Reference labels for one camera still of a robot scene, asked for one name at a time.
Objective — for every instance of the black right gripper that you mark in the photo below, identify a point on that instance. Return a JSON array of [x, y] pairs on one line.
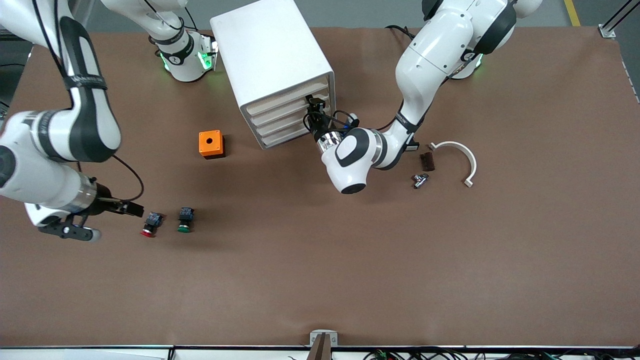
[[103, 195]]

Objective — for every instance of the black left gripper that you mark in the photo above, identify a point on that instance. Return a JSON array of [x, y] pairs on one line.
[[318, 130]]

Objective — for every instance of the red push button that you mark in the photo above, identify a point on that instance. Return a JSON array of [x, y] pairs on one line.
[[151, 221]]

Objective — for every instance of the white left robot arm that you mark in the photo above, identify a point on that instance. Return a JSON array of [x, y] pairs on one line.
[[435, 50]]

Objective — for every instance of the arm base connector panel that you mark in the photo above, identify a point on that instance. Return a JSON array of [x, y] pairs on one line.
[[207, 52]]

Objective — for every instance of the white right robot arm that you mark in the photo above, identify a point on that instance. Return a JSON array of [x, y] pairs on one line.
[[30, 165]]

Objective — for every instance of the green push button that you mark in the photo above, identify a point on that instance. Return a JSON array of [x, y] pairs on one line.
[[185, 218]]

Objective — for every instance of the white drawer cabinet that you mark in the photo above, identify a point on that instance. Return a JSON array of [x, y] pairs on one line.
[[265, 50]]

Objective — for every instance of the brown terminal block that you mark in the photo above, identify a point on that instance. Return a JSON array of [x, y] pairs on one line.
[[428, 162]]

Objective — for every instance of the small metal connector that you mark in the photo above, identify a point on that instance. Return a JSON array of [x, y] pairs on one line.
[[419, 181]]

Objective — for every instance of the brown table mat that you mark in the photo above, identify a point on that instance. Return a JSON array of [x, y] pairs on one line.
[[320, 250]]

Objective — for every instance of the white table edge profile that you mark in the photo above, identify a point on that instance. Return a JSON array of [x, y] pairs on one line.
[[100, 353]]

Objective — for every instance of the orange button enclosure box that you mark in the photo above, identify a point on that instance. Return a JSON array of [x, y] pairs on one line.
[[216, 145]]

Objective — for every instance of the black white rectangular switch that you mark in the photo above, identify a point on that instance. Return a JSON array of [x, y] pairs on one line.
[[413, 147]]

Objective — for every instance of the white curved bracket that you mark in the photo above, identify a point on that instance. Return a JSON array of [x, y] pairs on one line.
[[454, 144]]

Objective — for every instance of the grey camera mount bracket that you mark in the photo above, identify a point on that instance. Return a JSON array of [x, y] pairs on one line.
[[323, 342]]

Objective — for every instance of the aluminium frame post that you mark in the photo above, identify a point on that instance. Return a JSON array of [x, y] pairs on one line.
[[607, 31]]

